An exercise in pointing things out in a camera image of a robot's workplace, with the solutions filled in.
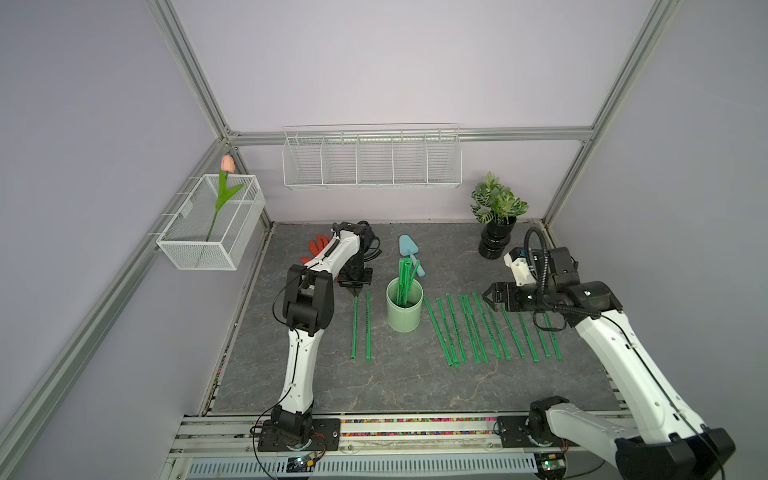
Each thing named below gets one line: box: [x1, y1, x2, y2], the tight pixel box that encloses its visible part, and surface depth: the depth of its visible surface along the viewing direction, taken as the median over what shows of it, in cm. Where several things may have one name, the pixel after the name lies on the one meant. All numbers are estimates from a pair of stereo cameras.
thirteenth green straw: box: [351, 296, 358, 359], surface depth 93 cm
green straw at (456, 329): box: [446, 293, 467, 364], surface depth 93 cm
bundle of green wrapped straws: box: [396, 258, 421, 308], surface depth 86 cm
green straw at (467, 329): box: [458, 294, 479, 364], surface depth 93 cm
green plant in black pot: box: [470, 172, 529, 260], surface depth 95 cm
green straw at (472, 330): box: [464, 294, 481, 365], surface depth 93 cm
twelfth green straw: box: [365, 291, 371, 361], surface depth 94 cm
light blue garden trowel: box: [399, 234, 425, 277], surface depth 114 cm
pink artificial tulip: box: [205, 154, 244, 242], surface depth 82 cm
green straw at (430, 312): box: [423, 297, 453, 367], surface depth 94 cm
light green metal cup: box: [386, 277, 424, 333], surface depth 89 cm
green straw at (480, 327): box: [472, 291, 489, 364], surface depth 91 cm
